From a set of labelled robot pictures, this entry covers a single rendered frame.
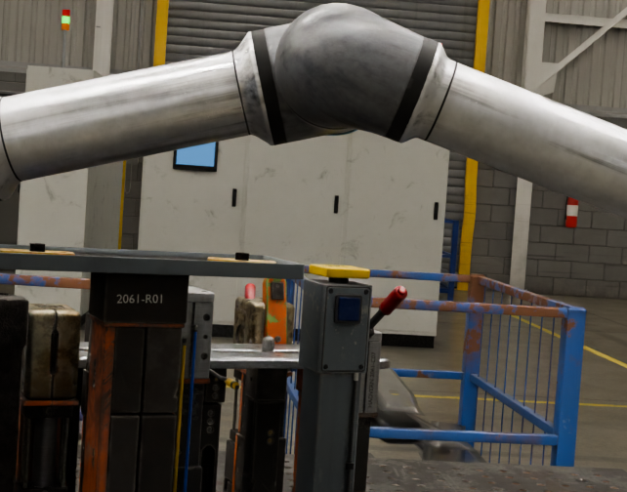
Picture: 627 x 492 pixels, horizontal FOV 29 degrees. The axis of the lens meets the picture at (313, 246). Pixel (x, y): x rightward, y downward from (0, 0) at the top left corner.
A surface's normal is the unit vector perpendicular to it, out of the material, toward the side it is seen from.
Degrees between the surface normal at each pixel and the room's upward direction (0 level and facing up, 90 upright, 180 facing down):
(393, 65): 78
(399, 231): 90
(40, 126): 83
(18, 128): 83
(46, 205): 90
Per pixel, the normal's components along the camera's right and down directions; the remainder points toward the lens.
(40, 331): 0.39, 0.07
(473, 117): -0.04, 0.18
